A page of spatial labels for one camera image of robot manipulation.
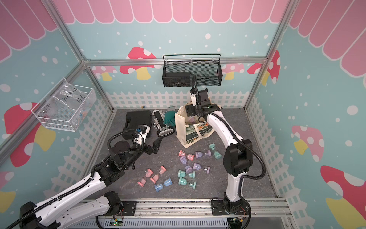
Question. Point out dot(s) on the purple hourglass cluster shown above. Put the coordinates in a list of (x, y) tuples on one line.
[(184, 161)]

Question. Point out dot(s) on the black wire mesh basket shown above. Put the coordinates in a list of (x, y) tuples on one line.
[(205, 69)]

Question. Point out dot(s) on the cream floral canvas tote bag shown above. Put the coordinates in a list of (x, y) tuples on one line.
[(189, 130)]

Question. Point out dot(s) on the black plastic tool case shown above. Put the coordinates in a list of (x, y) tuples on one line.
[(136, 118)]

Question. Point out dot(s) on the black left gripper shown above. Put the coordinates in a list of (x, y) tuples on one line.
[(156, 145)]

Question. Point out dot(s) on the black box in basket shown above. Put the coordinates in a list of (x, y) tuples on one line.
[(177, 79)]

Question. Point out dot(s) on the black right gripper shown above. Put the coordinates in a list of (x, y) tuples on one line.
[(189, 109)]

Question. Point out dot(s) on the green hourglass front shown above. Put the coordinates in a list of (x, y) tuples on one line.
[(183, 182)]

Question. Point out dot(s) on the green work glove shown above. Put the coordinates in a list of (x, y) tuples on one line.
[(169, 119)]

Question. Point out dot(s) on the clear acrylic wall bin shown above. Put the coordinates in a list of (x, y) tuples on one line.
[(66, 107)]

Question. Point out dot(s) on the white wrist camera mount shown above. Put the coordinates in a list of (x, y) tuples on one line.
[(141, 136)]

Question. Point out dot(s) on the pink hourglass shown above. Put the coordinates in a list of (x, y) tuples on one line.
[(149, 172), (187, 156), (152, 179)]

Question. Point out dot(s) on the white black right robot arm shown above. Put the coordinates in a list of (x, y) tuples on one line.
[(238, 157)]

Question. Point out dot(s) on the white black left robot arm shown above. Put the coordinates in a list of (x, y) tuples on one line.
[(63, 209)]

